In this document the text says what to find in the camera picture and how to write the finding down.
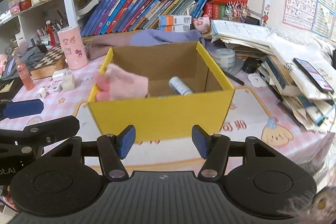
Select row of leaning books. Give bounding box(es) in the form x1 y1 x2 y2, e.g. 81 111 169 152
77 0 207 37

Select smartphone on papers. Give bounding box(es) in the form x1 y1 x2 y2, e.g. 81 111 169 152
293 58 334 94

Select cream white eraser block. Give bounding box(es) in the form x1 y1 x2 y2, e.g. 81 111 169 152
61 75 76 92

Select pink fluffy glove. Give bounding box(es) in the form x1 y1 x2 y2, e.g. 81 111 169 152
95 64 149 101

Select lower orange white carton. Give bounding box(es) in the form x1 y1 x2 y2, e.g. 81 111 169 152
159 24 190 32

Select mauve and purple cloth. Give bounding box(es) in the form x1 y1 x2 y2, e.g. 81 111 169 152
85 29 206 60

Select pink checkered tablecloth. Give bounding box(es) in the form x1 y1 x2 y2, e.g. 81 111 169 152
1 57 335 173

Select red dictionary books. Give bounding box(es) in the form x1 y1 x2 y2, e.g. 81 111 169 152
203 0 249 22

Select wooden chess board box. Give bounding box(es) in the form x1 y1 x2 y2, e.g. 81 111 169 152
31 45 66 80

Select orange white carton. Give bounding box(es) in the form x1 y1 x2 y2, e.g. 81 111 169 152
159 24 190 32
158 15 192 26

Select pile of papers and books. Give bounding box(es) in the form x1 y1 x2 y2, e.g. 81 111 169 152
211 20 335 133

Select red tassel ornament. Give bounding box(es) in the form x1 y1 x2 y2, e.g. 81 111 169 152
46 20 56 47

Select white blue spray bottle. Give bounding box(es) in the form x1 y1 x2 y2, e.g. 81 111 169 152
169 76 193 96

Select white power adapter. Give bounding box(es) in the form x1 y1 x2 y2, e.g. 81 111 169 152
52 69 69 81

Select orange spray bottle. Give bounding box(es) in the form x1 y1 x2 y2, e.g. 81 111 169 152
12 53 35 91

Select pink cylinder with stickers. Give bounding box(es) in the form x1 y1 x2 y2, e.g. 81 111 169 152
58 25 88 70

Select upper orange white carton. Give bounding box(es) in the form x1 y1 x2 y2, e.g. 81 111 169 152
158 15 192 26

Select yellow cardboard box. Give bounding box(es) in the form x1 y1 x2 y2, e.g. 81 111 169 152
88 42 235 142

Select white staples box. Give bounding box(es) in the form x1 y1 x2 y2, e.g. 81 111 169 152
46 84 62 94

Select clear packing tape roll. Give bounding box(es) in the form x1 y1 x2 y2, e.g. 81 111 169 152
210 48 236 69

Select small white usb charger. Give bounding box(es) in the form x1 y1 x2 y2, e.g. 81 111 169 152
37 87 47 99

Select pink pig plush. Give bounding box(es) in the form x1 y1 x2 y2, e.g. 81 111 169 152
192 14 211 34

